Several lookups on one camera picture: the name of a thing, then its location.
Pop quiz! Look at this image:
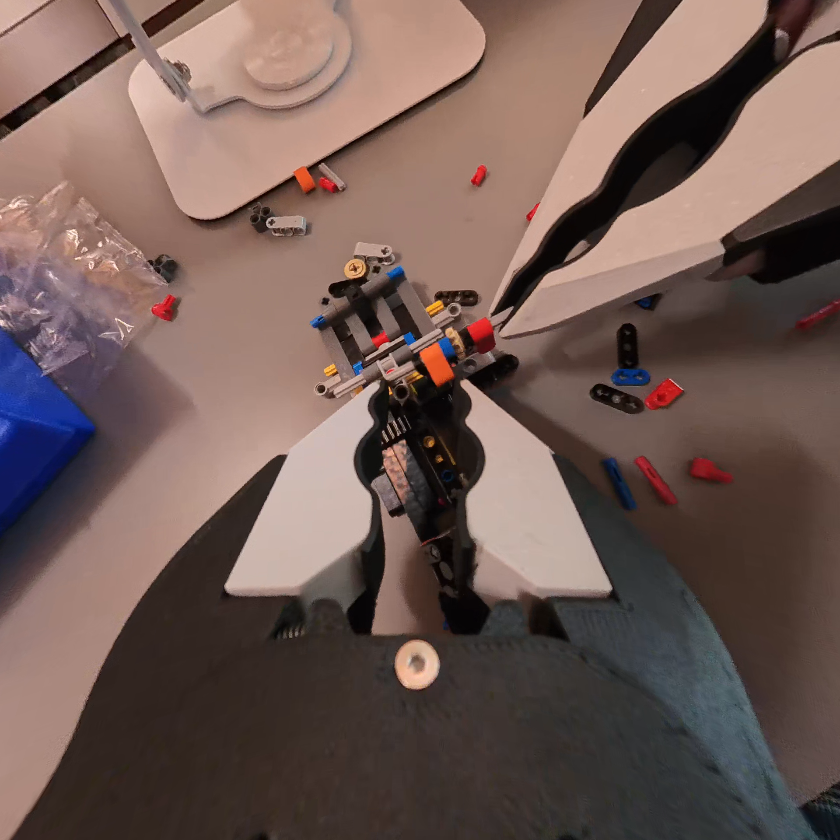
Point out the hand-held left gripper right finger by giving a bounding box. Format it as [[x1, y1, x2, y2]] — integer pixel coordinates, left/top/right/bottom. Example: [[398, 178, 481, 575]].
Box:
[[456, 379, 614, 608]]

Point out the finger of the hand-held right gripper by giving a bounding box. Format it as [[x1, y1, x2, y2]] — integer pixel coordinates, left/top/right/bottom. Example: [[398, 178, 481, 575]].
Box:
[[497, 38, 840, 341], [489, 0, 785, 317]]

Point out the multicoloured lego assembly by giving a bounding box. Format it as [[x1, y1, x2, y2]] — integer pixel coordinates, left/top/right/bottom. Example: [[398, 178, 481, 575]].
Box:
[[310, 266, 521, 634]]

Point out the red lego axle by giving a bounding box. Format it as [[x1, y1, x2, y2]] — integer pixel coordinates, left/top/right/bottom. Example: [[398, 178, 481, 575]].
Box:
[[794, 300, 840, 332], [633, 455, 679, 507]]

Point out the blue lego axle pin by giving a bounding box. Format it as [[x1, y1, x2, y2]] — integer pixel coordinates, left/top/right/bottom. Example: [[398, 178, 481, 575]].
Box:
[[602, 457, 638, 512]]

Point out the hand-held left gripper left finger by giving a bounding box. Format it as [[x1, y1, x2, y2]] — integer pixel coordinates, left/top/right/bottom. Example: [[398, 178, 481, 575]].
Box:
[[224, 382, 388, 635]]

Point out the blue storage bin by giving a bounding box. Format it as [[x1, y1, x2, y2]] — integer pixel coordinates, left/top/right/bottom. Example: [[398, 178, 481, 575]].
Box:
[[0, 327, 97, 536]]

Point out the clear plastic bag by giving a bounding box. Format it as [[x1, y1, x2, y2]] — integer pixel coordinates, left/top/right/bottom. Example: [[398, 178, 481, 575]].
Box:
[[0, 180, 170, 398]]

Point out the white monitor stand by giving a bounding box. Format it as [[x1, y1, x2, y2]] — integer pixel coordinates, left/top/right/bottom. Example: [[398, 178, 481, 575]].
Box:
[[98, 0, 488, 222]]

